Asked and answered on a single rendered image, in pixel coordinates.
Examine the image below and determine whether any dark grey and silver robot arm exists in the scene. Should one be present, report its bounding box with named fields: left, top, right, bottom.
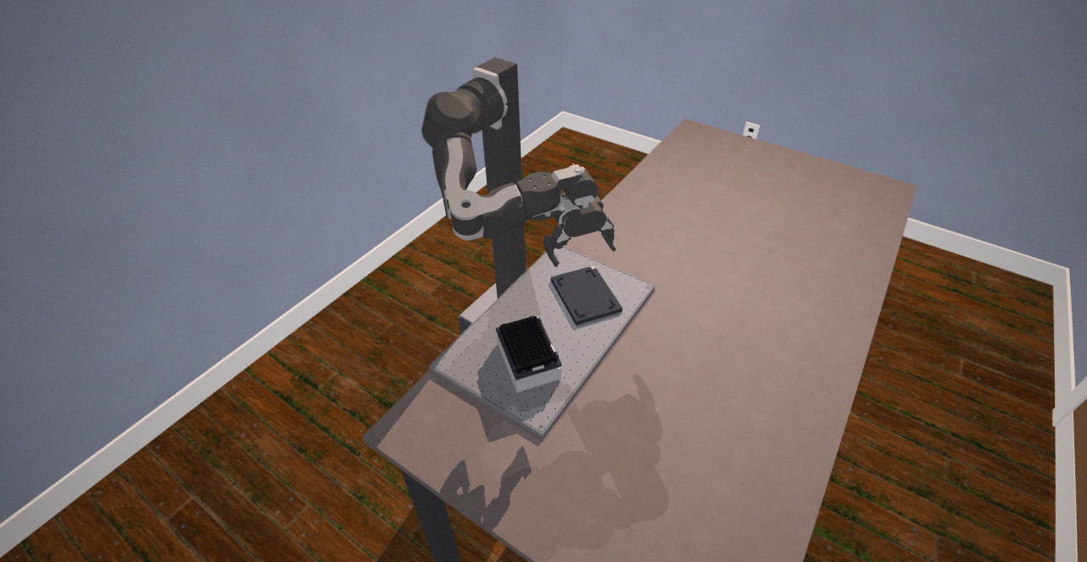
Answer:
left=422, top=67, right=598, bottom=240

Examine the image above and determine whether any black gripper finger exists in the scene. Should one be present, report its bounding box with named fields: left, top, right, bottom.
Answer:
left=598, top=217, right=616, bottom=251
left=544, top=224, right=571, bottom=267

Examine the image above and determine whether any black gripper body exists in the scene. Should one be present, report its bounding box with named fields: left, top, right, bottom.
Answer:
left=555, top=195, right=605, bottom=237

